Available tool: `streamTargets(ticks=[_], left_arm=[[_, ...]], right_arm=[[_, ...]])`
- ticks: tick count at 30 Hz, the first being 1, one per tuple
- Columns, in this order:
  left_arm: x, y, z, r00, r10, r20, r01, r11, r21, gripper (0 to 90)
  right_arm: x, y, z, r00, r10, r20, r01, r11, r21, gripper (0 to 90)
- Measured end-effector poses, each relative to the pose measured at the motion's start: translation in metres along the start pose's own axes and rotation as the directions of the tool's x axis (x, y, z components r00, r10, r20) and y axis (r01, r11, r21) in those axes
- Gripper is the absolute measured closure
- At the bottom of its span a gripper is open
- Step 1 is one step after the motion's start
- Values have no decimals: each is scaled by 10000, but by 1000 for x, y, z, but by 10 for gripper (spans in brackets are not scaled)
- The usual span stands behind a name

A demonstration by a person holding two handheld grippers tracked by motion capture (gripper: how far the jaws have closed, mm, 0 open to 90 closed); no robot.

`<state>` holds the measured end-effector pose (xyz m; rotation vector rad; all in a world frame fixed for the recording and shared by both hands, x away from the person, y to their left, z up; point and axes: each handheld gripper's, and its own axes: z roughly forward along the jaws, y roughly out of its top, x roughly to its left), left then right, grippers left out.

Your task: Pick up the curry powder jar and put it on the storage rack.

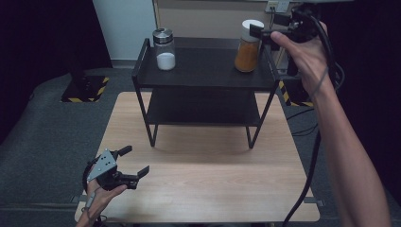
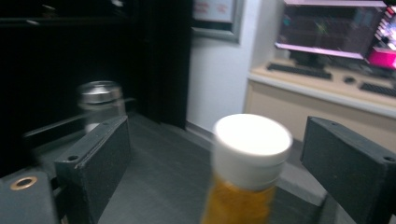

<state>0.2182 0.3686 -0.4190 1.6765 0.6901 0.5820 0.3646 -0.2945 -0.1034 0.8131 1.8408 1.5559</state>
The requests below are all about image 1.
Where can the person's right hand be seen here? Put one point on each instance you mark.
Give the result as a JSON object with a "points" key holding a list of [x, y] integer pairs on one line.
{"points": [[310, 63]]}

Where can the white-lidded jar orange powder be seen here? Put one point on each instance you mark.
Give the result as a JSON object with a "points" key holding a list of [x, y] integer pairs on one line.
{"points": [[247, 55]]}

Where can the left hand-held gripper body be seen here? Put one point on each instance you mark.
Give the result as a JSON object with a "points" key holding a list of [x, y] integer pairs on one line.
{"points": [[104, 165]]}

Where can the black stand with striped base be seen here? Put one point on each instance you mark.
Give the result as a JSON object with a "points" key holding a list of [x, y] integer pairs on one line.
{"points": [[85, 90], [285, 94]]}

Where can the person's left hand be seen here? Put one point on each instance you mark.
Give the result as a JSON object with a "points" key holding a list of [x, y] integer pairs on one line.
{"points": [[101, 201]]}

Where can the white wall socket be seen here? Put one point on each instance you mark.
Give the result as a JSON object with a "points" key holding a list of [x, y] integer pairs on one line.
{"points": [[277, 5]]}

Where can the silver-lidded glass jar white powder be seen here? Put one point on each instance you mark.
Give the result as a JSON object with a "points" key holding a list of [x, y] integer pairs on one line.
{"points": [[165, 58]]}

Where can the beige wooden cabinet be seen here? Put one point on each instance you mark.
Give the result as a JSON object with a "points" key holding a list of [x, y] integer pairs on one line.
{"points": [[205, 22]]}

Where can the black two-tier metal shelf rack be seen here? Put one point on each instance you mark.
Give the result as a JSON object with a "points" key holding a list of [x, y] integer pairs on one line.
{"points": [[205, 67]]}

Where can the grey metal table bracket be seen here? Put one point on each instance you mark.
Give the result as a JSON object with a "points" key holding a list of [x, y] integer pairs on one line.
{"points": [[313, 201], [78, 199]]}

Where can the dark curtain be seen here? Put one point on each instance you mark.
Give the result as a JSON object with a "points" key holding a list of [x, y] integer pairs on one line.
{"points": [[41, 47], [372, 78]]}

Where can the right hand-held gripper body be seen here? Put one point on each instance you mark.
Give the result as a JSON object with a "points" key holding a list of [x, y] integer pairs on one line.
{"points": [[304, 25]]}

